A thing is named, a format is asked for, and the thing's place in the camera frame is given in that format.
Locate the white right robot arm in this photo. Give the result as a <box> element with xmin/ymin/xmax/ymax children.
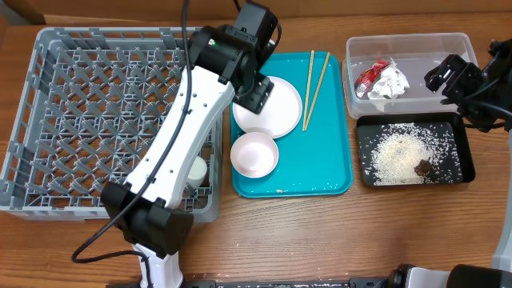
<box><xmin>375</xmin><ymin>39</ymin><xmax>511</xmax><ymax>287</ymax></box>

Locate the left wooden chopstick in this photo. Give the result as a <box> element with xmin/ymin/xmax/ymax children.
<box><xmin>302</xmin><ymin>50</ymin><xmax>315</xmax><ymax>131</ymax></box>

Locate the red snack wrapper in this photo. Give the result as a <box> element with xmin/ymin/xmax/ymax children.
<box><xmin>354</xmin><ymin>60</ymin><xmax>390</xmax><ymax>98</ymax></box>

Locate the white paper cup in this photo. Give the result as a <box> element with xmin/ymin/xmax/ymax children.
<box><xmin>187</xmin><ymin>156</ymin><xmax>208</xmax><ymax>189</ymax></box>

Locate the right wooden chopstick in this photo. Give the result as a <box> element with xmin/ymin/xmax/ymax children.
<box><xmin>303</xmin><ymin>50</ymin><xmax>331</xmax><ymax>131</ymax></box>

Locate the teal plastic tray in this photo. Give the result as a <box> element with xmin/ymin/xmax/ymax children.
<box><xmin>232</xmin><ymin>51</ymin><xmax>353</xmax><ymax>198</ymax></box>

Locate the white napkin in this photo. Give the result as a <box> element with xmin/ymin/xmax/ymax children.
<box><xmin>367</xmin><ymin>58</ymin><xmax>410</xmax><ymax>99</ymax></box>

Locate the wooden chopstick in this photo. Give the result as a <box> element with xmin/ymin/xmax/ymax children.
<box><xmin>302</xmin><ymin>50</ymin><xmax>315</xmax><ymax>131</ymax></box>
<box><xmin>303</xmin><ymin>50</ymin><xmax>331</xmax><ymax>131</ymax></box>

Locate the black tray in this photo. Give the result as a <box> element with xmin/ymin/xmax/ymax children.
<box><xmin>356</xmin><ymin>113</ymin><xmax>476</xmax><ymax>186</ymax></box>

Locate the large white plate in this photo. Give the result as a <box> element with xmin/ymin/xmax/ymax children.
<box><xmin>233</xmin><ymin>76</ymin><xmax>302</xmax><ymax>139</ymax></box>

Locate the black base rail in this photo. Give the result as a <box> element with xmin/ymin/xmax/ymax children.
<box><xmin>106</xmin><ymin>275</ymin><xmax>397</xmax><ymax>288</ymax></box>

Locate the rice pile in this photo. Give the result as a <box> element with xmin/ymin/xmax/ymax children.
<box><xmin>358</xmin><ymin>122</ymin><xmax>462</xmax><ymax>186</ymax></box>

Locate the grey dishwasher rack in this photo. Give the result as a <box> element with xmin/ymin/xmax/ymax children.
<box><xmin>0</xmin><ymin>26</ymin><xmax>228</xmax><ymax>223</ymax></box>

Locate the clear plastic bin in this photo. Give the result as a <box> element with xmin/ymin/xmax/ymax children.
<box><xmin>342</xmin><ymin>33</ymin><xmax>478</xmax><ymax>119</ymax></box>

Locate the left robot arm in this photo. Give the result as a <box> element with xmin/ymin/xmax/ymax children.
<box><xmin>101</xmin><ymin>24</ymin><xmax>276</xmax><ymax>287</ymax></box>

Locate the brown food scrap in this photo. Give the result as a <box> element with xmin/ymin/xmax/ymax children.
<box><xmin>414</xmin><ymin>159</ymin><xmax>434</xmax><ymax>177</ymax></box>

